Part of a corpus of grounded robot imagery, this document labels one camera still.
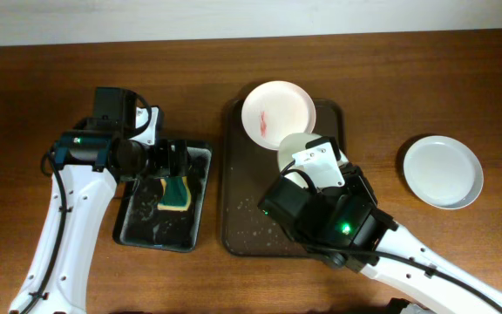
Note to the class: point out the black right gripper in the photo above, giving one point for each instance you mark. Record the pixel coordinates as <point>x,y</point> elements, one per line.
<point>362,183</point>

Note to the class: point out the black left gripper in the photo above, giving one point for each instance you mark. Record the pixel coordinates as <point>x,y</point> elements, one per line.
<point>179,158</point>

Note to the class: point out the green yellow sponge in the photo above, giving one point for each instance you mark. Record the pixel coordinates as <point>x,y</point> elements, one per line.
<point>176,194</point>

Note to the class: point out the white plate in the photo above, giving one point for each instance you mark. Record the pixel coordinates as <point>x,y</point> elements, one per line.
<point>443,172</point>
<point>319,157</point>
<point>276,109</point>

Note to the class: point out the large brown serving tray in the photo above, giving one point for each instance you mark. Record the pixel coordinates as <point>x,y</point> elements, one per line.
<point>248,170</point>

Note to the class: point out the white plate front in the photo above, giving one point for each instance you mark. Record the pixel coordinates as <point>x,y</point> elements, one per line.
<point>443,172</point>

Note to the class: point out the white plate back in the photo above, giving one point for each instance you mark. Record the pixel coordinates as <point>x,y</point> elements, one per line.
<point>276,109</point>

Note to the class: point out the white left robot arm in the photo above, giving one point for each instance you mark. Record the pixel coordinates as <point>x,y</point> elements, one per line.
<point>88,162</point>

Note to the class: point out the small black soapy tray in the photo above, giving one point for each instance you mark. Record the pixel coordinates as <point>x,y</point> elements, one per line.
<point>140,224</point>

